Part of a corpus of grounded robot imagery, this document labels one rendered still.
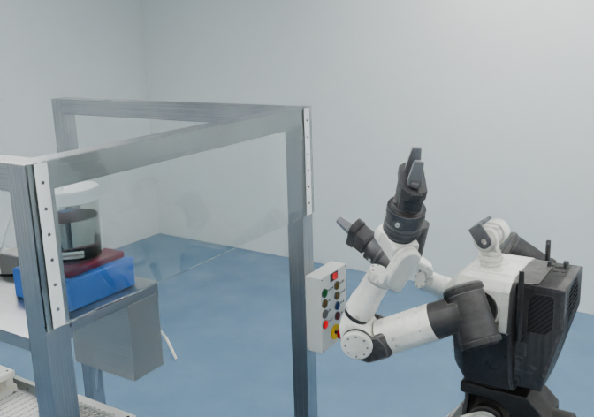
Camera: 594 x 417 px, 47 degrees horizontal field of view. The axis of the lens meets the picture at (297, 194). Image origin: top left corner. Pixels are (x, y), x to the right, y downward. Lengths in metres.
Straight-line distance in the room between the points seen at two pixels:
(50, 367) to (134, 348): 0.30
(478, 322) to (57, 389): 0.93
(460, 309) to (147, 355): 0.78
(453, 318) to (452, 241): 3.41
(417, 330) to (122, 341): 0.72
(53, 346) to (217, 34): 4.61
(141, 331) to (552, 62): 3.45
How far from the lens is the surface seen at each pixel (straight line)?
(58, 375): 1.56
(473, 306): 1.65
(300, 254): 2.22
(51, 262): 1.47
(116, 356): 1.82
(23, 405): 2.26
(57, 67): 5.89
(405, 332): 1.69
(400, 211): 1.54
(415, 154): 1.51
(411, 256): 1.59
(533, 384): 1.89
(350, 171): 5.29
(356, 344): 1.71
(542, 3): 4.66
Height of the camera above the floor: 1.86
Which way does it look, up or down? 13 degrees down
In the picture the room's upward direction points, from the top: 2 degrees counter-clockwise
